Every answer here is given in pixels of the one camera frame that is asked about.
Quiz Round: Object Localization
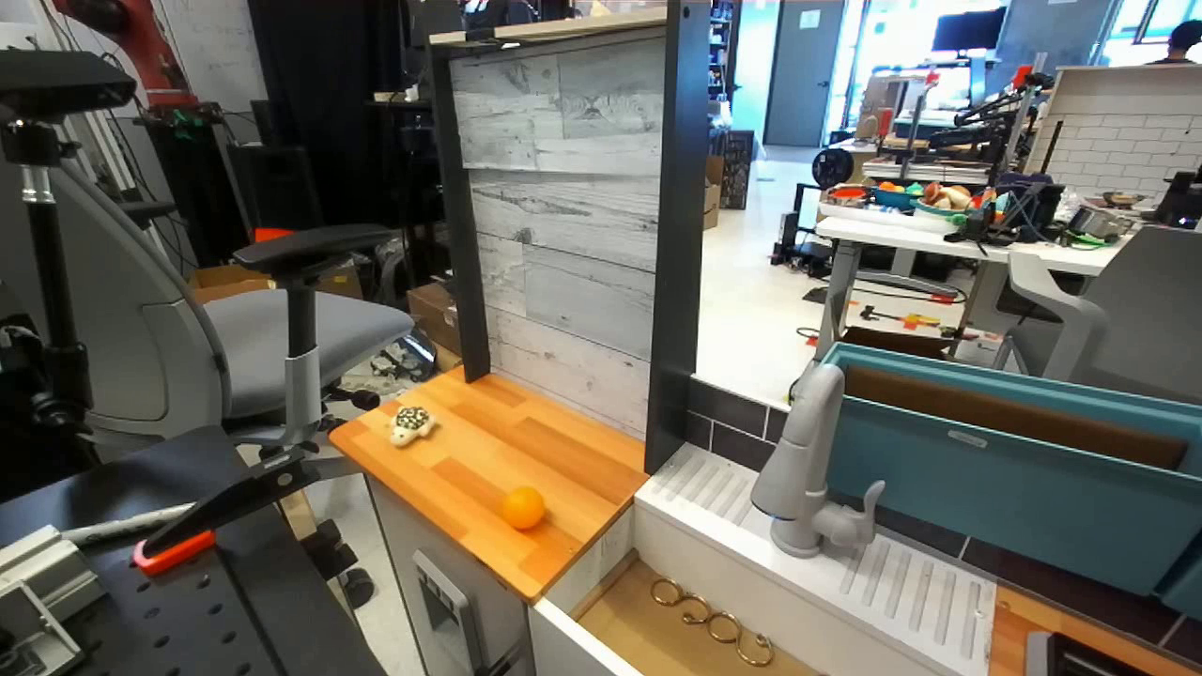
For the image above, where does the grey toy faucet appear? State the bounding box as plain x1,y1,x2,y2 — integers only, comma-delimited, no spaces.
753,363,888,560

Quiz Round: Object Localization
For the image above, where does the white toy sink unit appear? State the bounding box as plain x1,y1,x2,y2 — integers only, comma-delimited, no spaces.
531,448,994,676

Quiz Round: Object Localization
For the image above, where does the cluttered white workbench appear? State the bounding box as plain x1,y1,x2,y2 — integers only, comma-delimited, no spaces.
817,64,1202,352

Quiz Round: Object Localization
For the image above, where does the orange fruit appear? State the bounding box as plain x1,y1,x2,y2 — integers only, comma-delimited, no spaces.
501,486,550,531

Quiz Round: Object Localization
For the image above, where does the black clamp with orange tip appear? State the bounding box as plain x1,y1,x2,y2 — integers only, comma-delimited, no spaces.
133,452,338,577

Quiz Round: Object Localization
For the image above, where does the black camera on stand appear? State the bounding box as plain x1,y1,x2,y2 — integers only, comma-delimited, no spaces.
0,48,135,497

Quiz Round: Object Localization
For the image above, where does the grey wood-pattern back panel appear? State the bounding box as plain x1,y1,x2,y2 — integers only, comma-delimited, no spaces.
430,0,710,470

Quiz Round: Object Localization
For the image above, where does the teal plastic bin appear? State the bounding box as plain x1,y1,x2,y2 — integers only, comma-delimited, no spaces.
828,344,1202,618

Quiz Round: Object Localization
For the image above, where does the white spotted turtle toy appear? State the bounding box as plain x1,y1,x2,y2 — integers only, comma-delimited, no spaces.
391,406,438,448

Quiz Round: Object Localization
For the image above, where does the grey office chair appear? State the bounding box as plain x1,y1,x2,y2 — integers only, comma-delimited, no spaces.
0,162,421,481

